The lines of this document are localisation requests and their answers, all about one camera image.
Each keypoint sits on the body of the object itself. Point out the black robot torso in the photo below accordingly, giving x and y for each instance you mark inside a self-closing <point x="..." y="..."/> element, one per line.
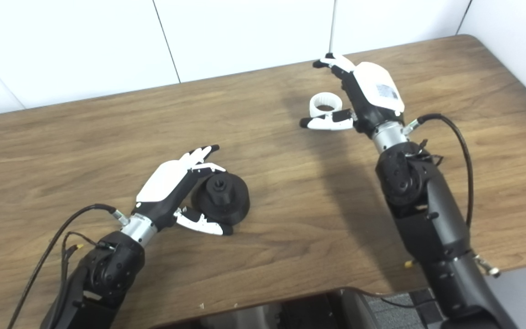
<point x="308" y="315"/>

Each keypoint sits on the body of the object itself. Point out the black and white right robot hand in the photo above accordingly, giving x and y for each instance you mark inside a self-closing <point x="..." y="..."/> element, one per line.
<point x="375" y="91"/>

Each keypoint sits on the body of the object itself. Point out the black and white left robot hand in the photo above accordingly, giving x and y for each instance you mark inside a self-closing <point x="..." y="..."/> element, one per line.
<point x="165" y="183"/>

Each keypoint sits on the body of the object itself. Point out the round black part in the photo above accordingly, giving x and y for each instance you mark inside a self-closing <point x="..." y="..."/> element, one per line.
<point x="231" y="201"/>

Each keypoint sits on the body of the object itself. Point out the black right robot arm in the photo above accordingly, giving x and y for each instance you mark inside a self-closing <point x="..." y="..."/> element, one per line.
<point x="427" y="214"/>

